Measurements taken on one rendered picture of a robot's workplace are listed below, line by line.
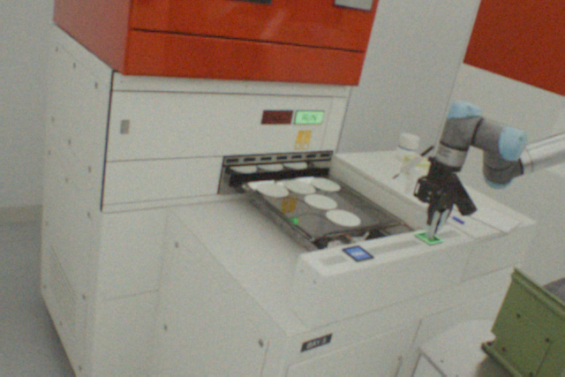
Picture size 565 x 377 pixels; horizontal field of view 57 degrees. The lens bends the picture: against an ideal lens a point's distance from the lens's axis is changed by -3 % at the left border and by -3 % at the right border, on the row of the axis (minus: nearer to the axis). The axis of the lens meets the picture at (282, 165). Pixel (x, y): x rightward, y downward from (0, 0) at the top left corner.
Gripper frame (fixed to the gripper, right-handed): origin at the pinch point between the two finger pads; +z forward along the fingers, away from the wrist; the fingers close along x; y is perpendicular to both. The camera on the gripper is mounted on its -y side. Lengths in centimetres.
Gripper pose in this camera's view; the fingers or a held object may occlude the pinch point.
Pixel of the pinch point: (432, 236)
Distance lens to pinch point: 145.0
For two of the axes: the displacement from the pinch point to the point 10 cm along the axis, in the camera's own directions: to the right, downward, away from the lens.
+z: -1.9, 9.2, 3.4
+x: -8.0, 0.6, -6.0
